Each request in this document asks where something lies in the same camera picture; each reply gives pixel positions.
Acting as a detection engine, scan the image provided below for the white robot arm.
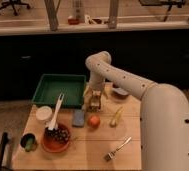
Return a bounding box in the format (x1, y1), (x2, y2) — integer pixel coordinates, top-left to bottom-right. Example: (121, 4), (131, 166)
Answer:
(85, 51), (189, 171)

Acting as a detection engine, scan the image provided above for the blue sponge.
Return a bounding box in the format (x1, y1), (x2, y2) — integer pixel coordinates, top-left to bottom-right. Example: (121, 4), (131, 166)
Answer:
(72, 109), (85, 127)

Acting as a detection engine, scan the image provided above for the green plastic tray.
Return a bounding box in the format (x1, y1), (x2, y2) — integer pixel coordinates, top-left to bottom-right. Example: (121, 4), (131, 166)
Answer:
(32, 74), (86, 108)

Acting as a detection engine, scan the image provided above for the black office chair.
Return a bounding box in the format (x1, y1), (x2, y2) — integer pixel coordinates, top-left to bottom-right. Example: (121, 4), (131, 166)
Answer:
(0, 0), (31, 16)

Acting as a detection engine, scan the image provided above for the white round container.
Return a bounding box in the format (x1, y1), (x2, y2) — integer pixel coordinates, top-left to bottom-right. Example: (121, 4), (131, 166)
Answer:
(36, 106), (52, 121)

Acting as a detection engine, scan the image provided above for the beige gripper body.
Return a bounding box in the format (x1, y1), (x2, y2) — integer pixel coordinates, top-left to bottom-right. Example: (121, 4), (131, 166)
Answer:
(84, 87), (108, 108)

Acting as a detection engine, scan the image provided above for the white spatula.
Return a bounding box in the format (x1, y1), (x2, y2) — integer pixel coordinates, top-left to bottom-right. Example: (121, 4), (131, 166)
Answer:
(48, 93), (64, 131)

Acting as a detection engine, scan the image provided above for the silver fork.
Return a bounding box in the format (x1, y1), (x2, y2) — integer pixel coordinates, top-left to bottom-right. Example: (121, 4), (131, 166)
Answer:
(104, 137), (132, 162)

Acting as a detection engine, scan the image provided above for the orange fruit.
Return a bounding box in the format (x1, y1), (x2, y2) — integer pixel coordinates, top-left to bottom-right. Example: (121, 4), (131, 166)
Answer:
(88, 115), (100, 128)

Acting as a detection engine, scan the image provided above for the yellow banana toy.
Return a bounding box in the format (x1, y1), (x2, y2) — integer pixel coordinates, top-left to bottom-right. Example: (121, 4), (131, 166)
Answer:
(109, 107), (122, 127)

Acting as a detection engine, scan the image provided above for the red bowl on shelf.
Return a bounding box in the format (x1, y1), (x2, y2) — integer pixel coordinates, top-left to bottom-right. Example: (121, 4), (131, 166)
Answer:
(67, 16), (80, 25)

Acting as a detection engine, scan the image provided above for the dark mug with green item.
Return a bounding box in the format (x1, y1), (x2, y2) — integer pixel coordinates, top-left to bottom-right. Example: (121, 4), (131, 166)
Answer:
(20, 133), (37, 152)

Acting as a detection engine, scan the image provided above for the orange bowl with grapes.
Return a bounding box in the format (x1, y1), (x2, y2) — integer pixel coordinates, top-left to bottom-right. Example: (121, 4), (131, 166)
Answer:
(41, 123), (71, 153)

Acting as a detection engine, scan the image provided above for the black stand at left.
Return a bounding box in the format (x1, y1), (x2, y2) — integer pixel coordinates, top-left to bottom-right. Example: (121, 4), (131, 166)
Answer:
(0, 132), (9, 171)

